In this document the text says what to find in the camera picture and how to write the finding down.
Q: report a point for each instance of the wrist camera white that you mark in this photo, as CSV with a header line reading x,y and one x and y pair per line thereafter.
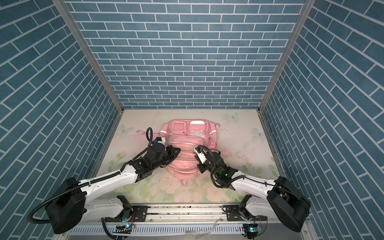
x,y
159,141
200,155

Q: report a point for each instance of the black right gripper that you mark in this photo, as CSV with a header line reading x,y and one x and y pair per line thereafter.
x,y
201,168

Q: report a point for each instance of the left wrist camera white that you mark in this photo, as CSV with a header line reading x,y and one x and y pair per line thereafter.
x,y
159,141

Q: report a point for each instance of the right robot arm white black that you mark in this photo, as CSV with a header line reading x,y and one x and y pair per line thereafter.
x,y
273,199

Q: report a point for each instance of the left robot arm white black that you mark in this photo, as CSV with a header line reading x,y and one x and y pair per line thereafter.
x,y
76,201

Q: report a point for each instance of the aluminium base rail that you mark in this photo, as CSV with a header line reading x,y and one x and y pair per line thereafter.
x,y
183,219

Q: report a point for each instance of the pink student backpack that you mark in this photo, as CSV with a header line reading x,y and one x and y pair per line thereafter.
x,y
187,135

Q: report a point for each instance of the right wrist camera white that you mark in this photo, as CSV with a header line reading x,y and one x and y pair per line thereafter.
x,y
200,155

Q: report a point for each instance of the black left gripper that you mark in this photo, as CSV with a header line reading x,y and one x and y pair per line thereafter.
x,y
170,150

